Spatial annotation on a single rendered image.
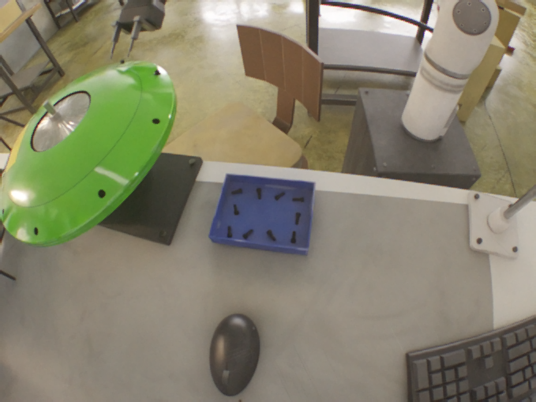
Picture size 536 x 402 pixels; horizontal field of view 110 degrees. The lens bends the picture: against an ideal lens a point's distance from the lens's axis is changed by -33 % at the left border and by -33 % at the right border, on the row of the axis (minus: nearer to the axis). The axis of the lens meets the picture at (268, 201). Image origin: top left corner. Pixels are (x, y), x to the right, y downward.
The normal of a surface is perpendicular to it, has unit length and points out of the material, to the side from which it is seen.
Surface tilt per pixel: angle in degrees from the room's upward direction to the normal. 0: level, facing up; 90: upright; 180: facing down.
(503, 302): 0
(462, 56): 90
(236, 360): 18
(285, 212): 0
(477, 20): 91
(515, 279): 0
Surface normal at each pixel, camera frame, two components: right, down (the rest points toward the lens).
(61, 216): 0.08, -0.11
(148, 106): 0.32, -0.46
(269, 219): -0.09, -0.47
